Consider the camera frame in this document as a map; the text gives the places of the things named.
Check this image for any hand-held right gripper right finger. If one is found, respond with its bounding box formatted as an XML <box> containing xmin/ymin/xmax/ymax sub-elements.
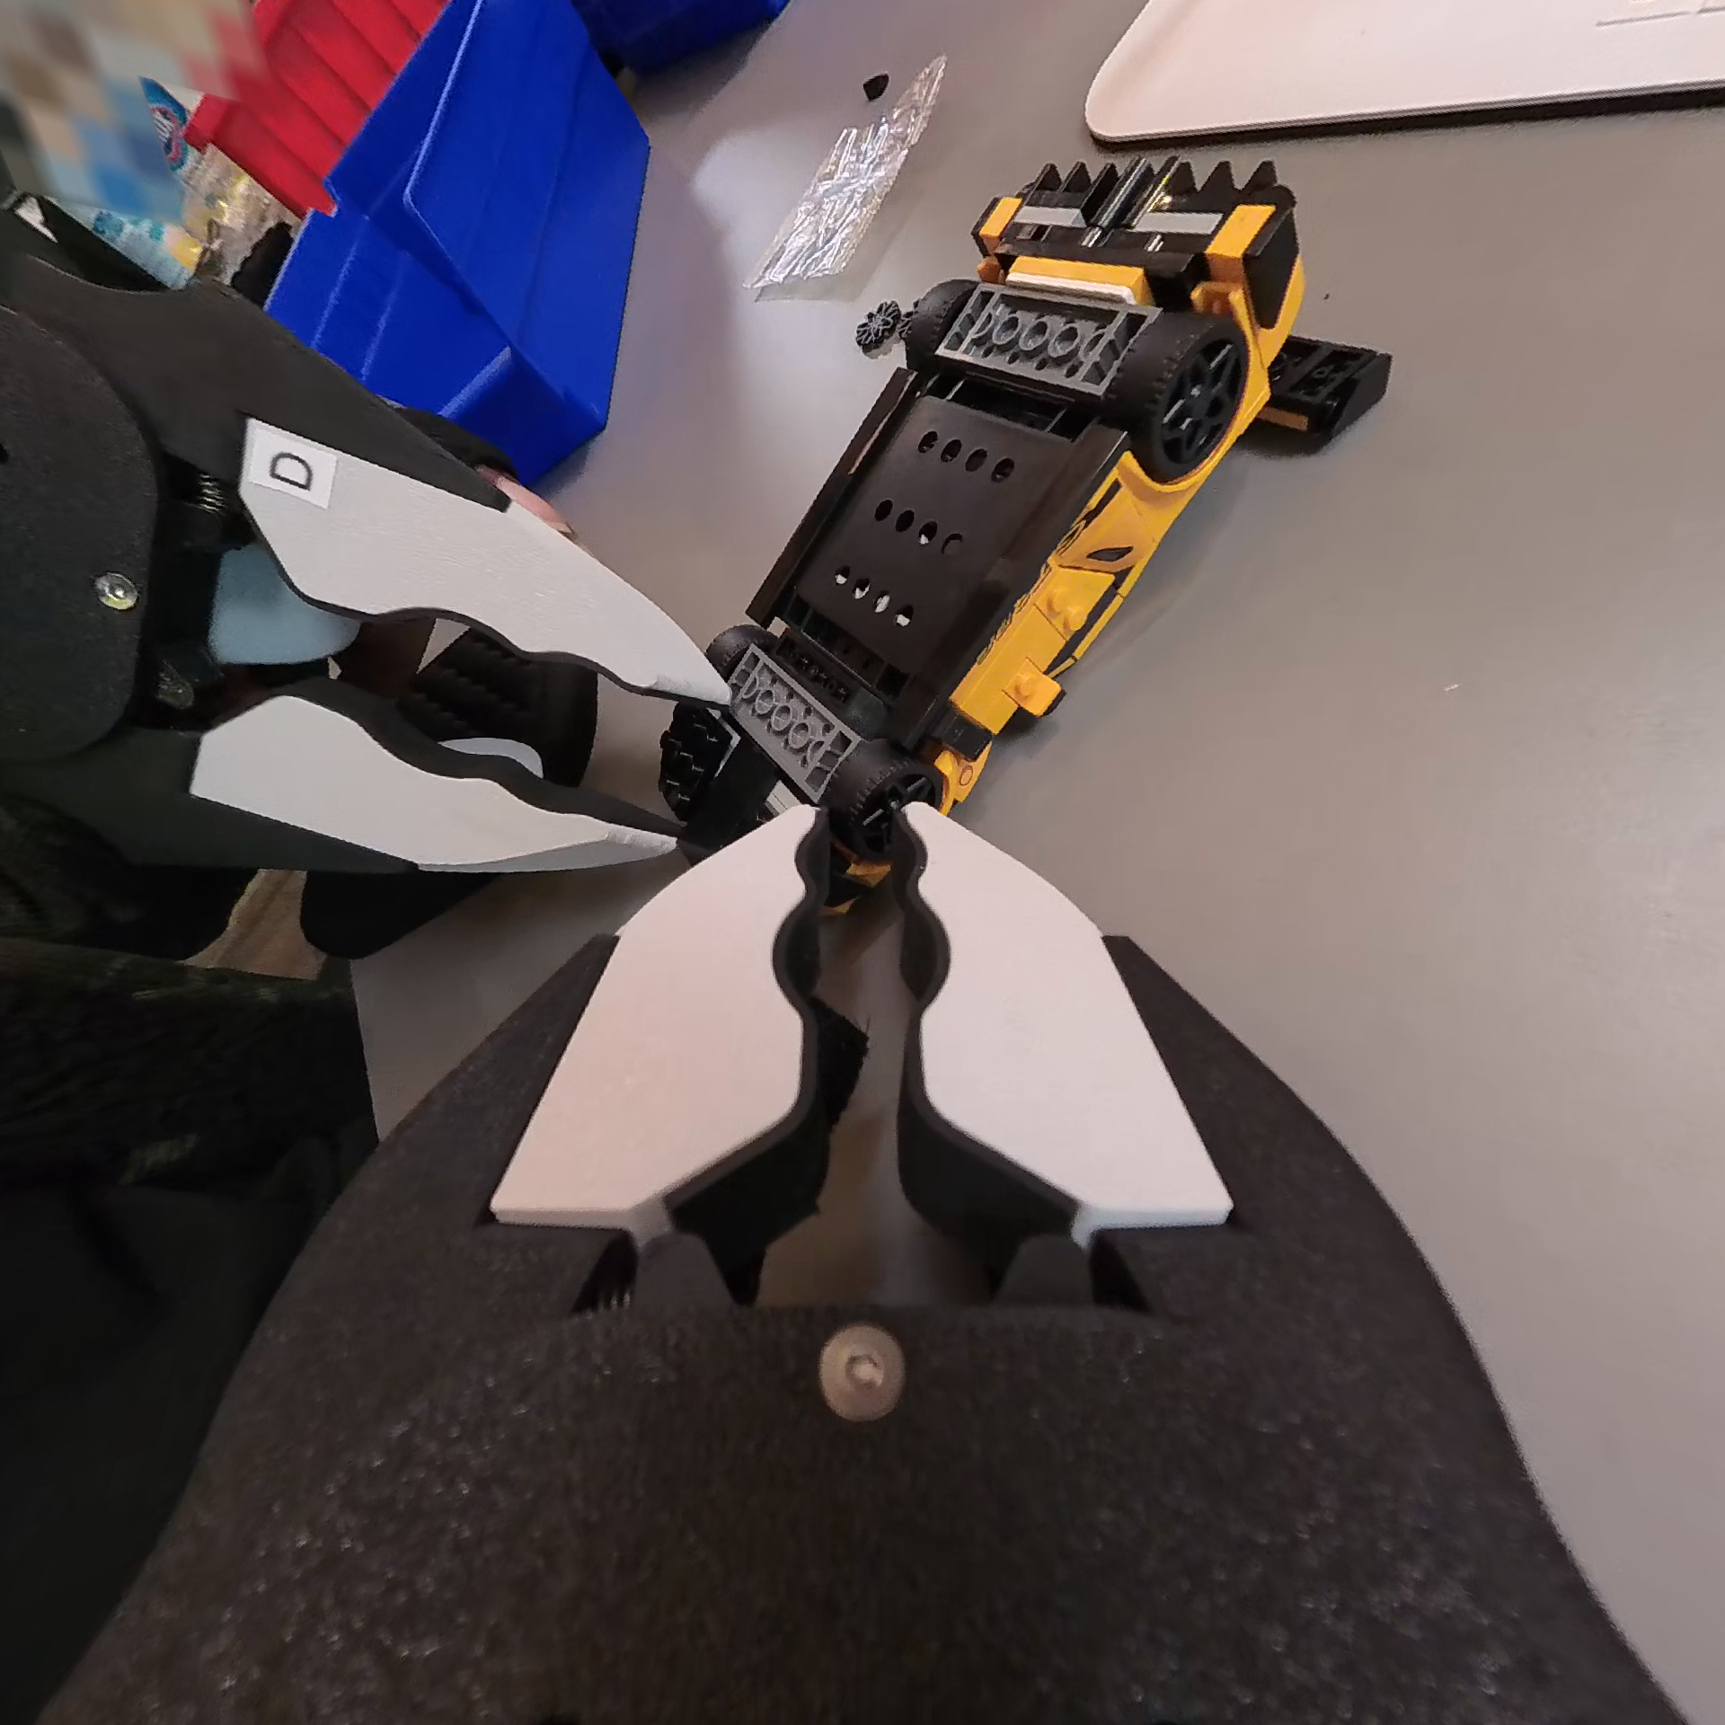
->
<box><xmin>892</xmin><ymin>804</ymin><xmax>1237</xmax><ymax>1239</ymax></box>

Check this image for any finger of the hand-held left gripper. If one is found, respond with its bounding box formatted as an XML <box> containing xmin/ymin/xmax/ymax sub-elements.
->
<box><xmin>188</xmin><ymin>682</ymin><xmax>686</xmax><ymax>879</ymax></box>
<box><xmin>241</xmin><ymin>414</ymin><xmax>733</xmax><ymax>708</ymax></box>

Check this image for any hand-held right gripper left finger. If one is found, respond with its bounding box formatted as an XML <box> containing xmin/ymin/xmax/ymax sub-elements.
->
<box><xmin>489</xmin><ymin>808</ymin><xmax>870</xmax><ymax>1242</ymax></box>

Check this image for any yellow and black lego car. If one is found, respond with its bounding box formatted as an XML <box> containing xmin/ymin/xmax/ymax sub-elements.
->
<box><xmin>658</xmin><ymin>155</ymin><xmax>1393</xmax><ymax>924</ymax></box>

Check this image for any person's left forearm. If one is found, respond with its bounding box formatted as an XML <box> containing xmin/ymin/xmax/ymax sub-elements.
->
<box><xmin>0</xmin><ymin>791</ymin><xmax>367</xmax><ymax>1190</ymax></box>

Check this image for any person's left hand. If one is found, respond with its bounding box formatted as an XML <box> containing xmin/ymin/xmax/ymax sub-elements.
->
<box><xmin>464</xmin><ymin>459</ymin><xmax>584</xmax><ymax>544</ymax></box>

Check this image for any red plastic storage bin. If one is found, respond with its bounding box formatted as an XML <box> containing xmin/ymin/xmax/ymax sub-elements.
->
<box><xmin>182</xmin><ymin>0</ymin><xmax>452</xmax><ymax>217</ymax></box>

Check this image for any clear crumpled plastic bag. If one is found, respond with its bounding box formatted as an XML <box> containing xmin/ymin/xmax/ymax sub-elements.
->
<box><xmin>746</xmin><ymin>53</ymin><xmax>953</xmax><ymax>293</ymax></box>

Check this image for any white monitor stand base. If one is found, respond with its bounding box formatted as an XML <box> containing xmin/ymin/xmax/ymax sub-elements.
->
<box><xmin>1085</xmin><ymin>0</ymin><xmax>1725</xmax><ymax>151</ymax></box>

